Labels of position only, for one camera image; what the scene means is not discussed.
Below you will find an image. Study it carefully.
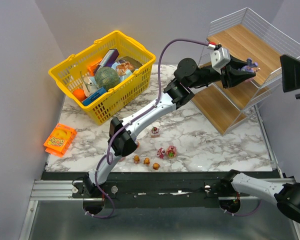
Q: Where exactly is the purple bunny donut toy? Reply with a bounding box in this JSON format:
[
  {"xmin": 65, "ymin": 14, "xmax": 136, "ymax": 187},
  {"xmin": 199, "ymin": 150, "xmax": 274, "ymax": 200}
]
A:
[{"xmin": 239, "ymin": 57, "xmax": 261, "ymax": 75}]

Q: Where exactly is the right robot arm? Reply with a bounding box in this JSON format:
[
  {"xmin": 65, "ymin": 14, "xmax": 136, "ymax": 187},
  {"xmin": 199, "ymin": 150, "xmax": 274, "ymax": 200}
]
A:
[{"xmin": 220, "ymin": 54, "xmax": 300, "ymax": 224}]

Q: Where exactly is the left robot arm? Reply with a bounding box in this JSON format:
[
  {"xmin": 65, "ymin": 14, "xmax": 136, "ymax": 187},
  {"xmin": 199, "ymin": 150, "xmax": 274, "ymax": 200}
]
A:
[{"xmin": 82, "ymin": 56, "xmax": 260, "ymax": 195}]

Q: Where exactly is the strawberry cake toy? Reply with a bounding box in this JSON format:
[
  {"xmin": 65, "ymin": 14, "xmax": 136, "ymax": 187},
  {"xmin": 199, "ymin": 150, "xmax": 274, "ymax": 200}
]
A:
[{"xmin": 150, "ymin": 126, "xmax": 160, "ymax": 138}]

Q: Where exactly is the pink strawberry donut toy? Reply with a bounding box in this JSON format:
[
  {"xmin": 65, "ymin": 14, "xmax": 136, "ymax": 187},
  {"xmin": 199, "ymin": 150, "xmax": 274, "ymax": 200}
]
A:
[{"xmin": 165, "ymin": 145, "xmax": 177, "ymax": 159}]

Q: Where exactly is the red white clown toy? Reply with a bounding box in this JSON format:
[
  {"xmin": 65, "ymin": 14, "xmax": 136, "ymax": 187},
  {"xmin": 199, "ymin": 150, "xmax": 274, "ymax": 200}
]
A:
[{"xmin": 156, "ymin": 147, "xmax": 166, "ymax": 159}]

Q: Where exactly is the chips bag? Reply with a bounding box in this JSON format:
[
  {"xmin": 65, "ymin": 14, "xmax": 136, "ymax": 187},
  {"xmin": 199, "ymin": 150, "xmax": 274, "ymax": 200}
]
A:
[{"xmin": 111, "ymin": 56, "xmax": 143, "ymax": 82}]

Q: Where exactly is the small purple bunny toy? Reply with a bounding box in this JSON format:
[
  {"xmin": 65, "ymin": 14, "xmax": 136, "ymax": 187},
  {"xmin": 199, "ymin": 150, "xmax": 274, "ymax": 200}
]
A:
[{"xmin": 135, "ymin": 140, "xmax": 140, "ymax": 148}]

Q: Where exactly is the orange bear toy right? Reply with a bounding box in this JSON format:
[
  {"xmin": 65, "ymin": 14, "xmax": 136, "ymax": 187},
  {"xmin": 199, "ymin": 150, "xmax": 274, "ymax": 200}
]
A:
[{"xmin": 152, "ymin": 162, "xmax": 160, "ymax": 170}]

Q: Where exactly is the orange bear toy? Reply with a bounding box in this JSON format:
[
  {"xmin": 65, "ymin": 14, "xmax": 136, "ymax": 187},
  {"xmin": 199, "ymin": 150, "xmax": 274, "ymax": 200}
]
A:
[
  {"xmin": 152, "ymin": 162, "xmax": 160, "ymax": 170},
  {"xmin": 143, "ymin": 157, "xmax": 150, "ymax": 166},
  {"xmin": 133, "ymin": 155, "xmax": 140, "ymax": 164}
]

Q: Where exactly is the purple box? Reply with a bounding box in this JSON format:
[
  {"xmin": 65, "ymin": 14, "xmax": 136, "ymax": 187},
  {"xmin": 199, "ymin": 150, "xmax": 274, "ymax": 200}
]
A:
[{"xmin": 93, "ymin": 48, "xmax": 119, "ymax": 74}]

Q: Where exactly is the orange bear toy middle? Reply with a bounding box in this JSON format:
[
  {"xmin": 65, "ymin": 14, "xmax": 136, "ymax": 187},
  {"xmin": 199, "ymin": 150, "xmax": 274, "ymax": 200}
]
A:
[{"xmin": 143, "ymin": 157, "xmax": 150, "ymax": 166}]

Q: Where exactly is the green netted melon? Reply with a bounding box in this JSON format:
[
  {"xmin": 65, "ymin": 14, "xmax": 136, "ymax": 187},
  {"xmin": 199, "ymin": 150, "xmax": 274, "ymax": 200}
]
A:
[{"xmin": 94, "ymin": 67, "xmax": 121, "ymax": 91}]

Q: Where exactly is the orange bear toy left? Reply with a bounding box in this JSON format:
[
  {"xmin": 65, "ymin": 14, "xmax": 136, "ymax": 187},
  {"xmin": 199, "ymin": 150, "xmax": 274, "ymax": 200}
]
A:
[{"xmin": 133, "ymin": 155, "xmax": 140, "ymax": 164}]

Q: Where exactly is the orange candy box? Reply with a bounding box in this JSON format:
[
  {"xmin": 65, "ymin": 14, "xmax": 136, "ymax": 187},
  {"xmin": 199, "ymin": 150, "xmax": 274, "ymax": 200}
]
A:
[{"xmin": 87, "ymin": 58, "xmax": 102, "ymax": 76}]

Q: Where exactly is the blue box in basket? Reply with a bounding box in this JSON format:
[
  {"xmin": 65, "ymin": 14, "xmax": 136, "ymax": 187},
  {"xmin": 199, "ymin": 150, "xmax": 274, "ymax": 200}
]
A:
[{"xmin": 82, "ymin": 87, "xmax": 107, "ymax": 106}]

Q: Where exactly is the white bag in basket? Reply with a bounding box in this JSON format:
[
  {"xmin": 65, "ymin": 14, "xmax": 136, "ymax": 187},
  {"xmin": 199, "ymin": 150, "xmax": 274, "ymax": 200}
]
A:
[{"xmin": 81, "ymin": 76, "xmax": 99, "ymax": 97}]

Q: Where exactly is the orange ball in basket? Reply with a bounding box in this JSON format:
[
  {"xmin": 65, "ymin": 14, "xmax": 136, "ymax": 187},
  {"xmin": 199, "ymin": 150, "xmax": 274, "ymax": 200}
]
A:
[{"xmin": 72, "ymin": 88, "xmax": 87, "ymax": 102}]

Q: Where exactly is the yellow plastic basket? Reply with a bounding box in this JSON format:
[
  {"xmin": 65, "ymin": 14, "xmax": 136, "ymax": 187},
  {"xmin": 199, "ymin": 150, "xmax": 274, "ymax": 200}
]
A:
[{"xmin": 48, "ymin": 30, "xmax": 157, "ymax": 126}]

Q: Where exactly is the orange scrub daddy box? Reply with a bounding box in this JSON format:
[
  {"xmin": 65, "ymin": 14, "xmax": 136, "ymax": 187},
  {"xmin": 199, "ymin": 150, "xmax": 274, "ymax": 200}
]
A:
[{"xmin": 43, "ymin": 123, "xmax": 77, "ymax": 158}]

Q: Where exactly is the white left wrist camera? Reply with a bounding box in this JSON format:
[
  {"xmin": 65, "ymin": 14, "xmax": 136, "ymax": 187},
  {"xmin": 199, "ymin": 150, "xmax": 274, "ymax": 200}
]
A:
[{"xmin": 210, "ymin": 47, "xmax": 231, "ymax": 73}]

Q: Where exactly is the white wire wooden shelf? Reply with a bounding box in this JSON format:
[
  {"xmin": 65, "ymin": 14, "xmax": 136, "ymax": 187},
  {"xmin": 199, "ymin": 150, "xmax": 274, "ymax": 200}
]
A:
[{"xmin": 192, "ymin": 7, "xmax": 300, "ymax": 135}]

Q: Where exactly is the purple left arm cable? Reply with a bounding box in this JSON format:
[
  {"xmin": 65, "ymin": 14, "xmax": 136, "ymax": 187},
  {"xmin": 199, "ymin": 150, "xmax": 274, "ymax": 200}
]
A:
[{"xmin": 94, "ymin": 38, "xmax": 222, "ymax": 218}]

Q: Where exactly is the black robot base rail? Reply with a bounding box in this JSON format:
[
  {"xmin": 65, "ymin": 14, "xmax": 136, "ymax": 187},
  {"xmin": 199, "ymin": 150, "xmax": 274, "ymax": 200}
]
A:
[{"xmin": 71, "ymin": 172, "xmax": 247, "ymax": 218}]

